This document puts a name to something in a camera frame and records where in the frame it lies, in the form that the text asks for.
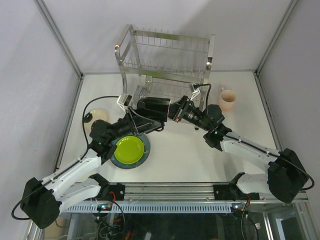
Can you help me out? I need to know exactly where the black mug cream inside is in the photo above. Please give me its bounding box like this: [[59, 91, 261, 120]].
[[136, 97, 171, 122]]

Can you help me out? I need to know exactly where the lime green plate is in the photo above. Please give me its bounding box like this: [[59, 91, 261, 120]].
[[114, 135, 145, 165]]

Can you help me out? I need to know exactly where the dark blue patterned bowl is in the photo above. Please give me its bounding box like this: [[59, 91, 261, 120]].
[[133, 85, 148, 102]]

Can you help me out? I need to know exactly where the cream plate with floral print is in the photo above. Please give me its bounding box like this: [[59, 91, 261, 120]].
[[83, 108, 109, 135]]

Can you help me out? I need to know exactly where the teal patterned white bowl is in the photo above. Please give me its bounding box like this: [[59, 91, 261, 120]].
[[143, 75, 153, 92]]

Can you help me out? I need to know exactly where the pink ceramic mug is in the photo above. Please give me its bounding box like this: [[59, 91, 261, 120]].
[[218, 88, 237, 111]]

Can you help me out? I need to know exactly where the stainless steel dish rack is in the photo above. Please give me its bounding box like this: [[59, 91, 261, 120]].
[[114, 24, 216, 94]]

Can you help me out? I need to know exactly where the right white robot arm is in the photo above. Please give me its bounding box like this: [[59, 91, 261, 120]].
[[168, 96, 314, 204]]

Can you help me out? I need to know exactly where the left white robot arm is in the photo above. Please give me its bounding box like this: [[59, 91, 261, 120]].
[[17, 103, 170, 229]]

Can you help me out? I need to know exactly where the blue glazed ceramic plate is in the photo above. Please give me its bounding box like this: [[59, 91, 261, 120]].
[[110, 134, 151, 170]]

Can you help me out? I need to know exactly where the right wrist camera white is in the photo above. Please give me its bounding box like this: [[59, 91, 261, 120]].
[[188, 83, 201, 101]]

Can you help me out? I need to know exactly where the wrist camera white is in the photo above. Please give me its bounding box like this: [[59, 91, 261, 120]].
[[116, 93, 132, 109], [188, 83, 201, 101]]

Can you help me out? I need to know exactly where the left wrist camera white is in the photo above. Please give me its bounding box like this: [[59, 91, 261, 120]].
[[116, 93, 132, 109]]

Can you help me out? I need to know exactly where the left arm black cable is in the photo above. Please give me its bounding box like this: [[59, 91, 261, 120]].
[[81, 95, 121, 151]]

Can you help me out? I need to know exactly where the aluminium front rail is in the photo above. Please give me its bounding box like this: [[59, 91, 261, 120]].
[[59, 181, 310, 204]]

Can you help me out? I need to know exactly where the aluminium frame post right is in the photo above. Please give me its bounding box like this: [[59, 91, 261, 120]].
[[254, 0, 300, 75]]

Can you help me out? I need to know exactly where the aluminium frame post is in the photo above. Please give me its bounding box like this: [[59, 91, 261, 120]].
[[254, 0, 300, 75], [33, 0, 83, 80]]

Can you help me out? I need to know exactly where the perforated cable tray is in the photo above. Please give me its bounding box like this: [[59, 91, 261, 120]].
[[65, 202, 235, 214]]

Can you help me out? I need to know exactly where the aluminium frame post left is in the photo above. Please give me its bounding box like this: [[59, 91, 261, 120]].
[[33, 0, 83, 80]]

